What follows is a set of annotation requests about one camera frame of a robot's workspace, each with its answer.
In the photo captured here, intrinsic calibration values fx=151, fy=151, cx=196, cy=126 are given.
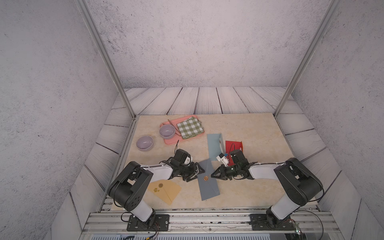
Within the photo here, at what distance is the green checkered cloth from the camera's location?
110cm

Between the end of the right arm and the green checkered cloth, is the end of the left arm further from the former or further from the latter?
the green checkered cloth

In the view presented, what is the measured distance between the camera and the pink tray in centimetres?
106

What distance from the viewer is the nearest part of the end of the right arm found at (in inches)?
28.1

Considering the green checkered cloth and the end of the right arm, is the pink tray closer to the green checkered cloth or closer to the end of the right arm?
the green checkered cloth

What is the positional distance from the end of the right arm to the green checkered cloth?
34cm

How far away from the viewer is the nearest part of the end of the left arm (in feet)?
2.43

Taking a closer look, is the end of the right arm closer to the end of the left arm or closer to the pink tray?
the end of the left arm
